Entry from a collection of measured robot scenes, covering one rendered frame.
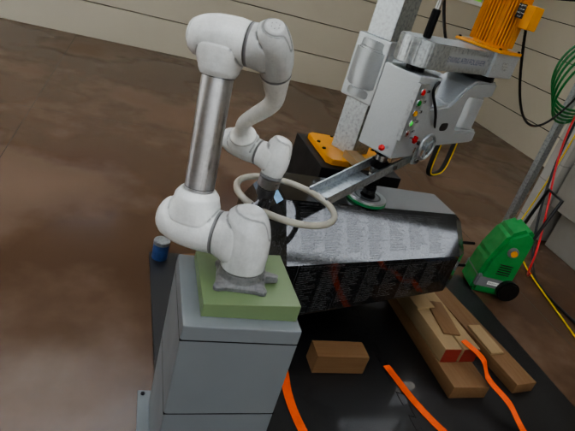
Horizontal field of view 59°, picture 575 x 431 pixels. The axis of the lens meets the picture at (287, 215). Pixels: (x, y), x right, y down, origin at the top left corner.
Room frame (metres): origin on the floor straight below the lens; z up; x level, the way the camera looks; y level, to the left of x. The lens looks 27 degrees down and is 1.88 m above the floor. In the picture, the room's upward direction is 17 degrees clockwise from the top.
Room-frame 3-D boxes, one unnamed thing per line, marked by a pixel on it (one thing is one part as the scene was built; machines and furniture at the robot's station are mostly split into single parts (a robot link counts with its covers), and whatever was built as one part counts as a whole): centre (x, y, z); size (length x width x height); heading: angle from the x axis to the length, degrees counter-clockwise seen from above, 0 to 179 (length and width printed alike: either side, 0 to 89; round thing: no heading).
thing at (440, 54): (2.85, -0.61, 1.62); 0.96 x 0.25 x 0.17; 141
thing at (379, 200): (2.58, -0.38, 0.84); 0.21 x 0.21 x 0.01
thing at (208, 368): (1.48, 0.10, 0.40); 0.50 x 0.50 x 0.80; 21
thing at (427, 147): (2.60, -0.55, 1.20); 0.15 x 0.10 x 0.15; 141
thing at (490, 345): (2.71, -1.42, 0.09); 0.25 x 0.10 x 0.01; 25
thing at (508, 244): (3.58, -1.65, 0.43); 0.35 x 0.35 x 0.87; 8
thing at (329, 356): (2.16, -0.48, 0.07); 0.30 x 0.12 x 0.12; 111
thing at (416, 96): (2.45, -0.43, 1.37); 0.08 x 0.03 x 0.28; 141
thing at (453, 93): (2.87, -0.64, 1.30); 0.74 x 0.23 x 0.49; 141
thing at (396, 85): (2.64, -0.43, 1.32); 0.36 x 0.22 x 0.45; 141
